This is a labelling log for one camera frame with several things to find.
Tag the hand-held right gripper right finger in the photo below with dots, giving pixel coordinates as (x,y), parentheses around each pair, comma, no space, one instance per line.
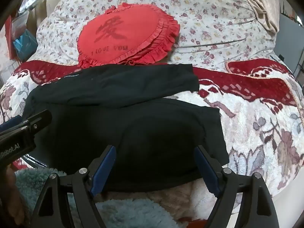
(206,171)

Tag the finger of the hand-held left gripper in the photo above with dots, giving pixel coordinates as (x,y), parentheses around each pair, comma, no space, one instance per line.
(39,121)

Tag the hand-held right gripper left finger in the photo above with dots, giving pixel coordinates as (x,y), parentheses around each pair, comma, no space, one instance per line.
(104,171)

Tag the black pants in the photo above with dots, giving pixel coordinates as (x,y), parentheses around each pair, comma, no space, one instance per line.
(142,123)

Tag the person's left hand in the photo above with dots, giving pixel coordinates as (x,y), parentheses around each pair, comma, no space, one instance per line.
(13,192)

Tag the beige fluffy blanket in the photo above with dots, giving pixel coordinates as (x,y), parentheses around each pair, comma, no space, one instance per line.
(166,199)

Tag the teal fluffy blanket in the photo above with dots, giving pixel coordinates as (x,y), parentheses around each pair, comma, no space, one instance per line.
(133,213)

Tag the red and white floral blanket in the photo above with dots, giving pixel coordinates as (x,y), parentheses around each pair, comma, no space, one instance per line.
(249,123)

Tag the blue gift bag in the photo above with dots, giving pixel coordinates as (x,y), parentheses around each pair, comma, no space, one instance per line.
(25,46)

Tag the red bag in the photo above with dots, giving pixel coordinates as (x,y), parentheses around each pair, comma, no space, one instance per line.
(10,38)

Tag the clear plastic bag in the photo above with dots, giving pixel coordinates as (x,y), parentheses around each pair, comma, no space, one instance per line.
(30,3)

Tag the red heart-shaped ruffled pillow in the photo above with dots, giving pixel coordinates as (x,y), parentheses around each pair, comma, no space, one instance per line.
(123,33)

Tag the grey board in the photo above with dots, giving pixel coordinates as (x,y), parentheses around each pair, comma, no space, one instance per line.
(288,40)

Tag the small-flowered white quilt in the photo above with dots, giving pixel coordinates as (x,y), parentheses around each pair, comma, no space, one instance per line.
(201,16)

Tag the beige cloth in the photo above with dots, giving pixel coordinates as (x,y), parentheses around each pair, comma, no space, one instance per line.
(263,4)

